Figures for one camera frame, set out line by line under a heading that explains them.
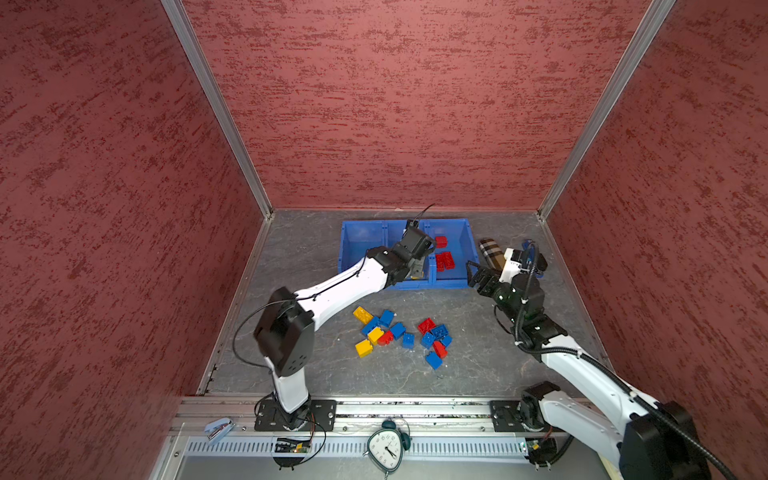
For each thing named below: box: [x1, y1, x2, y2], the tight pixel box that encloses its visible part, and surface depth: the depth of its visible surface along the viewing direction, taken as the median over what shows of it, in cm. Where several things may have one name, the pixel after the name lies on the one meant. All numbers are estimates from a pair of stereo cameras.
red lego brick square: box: [435, 236, 449, 249], surface depth 112 cm
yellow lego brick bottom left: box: [355, 339, 373, 358], surface depth 85 cm
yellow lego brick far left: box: [353, 306, 374, 325], surface depth 94 cm
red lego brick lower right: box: [432, 340, 449, 359], surface depth 86 cm
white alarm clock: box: [362, 417, 413, 480], surface depth 68 cm
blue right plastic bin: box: [424, 218, 479, 290], surface depth 106 cm
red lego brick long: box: [435, 251, 456, 272], surface depth 106 cm
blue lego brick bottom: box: [426, 351, 444, 370], surface depth 85 cm
